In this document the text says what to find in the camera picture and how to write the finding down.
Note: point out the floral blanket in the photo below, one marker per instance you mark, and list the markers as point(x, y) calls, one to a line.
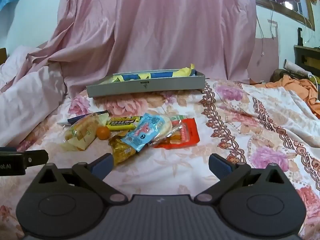
point(250, 130)

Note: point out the rolled white paper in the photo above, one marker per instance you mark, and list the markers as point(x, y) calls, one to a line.
point(297, 68)

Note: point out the wooden headboard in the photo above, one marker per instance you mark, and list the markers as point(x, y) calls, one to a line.
point(2, 56)

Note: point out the wooden window frame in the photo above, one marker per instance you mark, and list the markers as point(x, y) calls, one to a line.
point(282, 7)

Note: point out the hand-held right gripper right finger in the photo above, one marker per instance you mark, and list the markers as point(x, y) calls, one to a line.
point(220, 166)

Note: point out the yellow snack bar packet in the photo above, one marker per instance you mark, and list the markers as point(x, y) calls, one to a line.
point(122, 123)

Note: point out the blue packet with pink cartoon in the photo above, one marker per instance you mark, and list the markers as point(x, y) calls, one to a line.
point(140, 132)

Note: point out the grey cardboard box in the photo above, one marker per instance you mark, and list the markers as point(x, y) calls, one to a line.
point(150, 86)

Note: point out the pale pink duvet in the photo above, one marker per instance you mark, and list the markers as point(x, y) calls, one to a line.
point(27, 80)

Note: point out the red snack packet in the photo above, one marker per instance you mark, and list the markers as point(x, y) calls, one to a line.
point(187, 132)

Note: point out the dark blue snack packet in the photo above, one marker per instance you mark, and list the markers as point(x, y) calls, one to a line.
point(82, 118)

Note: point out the golden snack packet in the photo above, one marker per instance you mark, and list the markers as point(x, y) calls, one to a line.
point(120, 151)

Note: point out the pink curtain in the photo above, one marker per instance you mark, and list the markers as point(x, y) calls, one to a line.
point(155, 30)

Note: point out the clear bread packet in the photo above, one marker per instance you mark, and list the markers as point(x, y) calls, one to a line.
point(80, 132)

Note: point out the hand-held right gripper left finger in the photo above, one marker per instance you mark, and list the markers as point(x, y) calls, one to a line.
point(102, 166)

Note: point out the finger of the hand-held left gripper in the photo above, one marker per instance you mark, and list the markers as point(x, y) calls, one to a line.
point(36, 158)

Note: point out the brown round object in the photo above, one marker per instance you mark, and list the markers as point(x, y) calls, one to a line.
point(278, 75)

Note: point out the pink wall cloth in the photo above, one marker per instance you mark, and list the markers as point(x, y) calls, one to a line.
point(265, 55)

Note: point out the dark wooden furniture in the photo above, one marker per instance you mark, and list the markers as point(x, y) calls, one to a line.
point(307, 57)

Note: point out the mandarin orange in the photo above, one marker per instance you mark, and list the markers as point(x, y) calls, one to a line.
point(103, 133)

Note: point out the round rice cracker packet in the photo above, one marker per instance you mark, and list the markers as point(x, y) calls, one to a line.
point(163, 125)

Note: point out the orange cloth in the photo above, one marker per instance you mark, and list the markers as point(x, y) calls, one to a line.
point(300, 87)

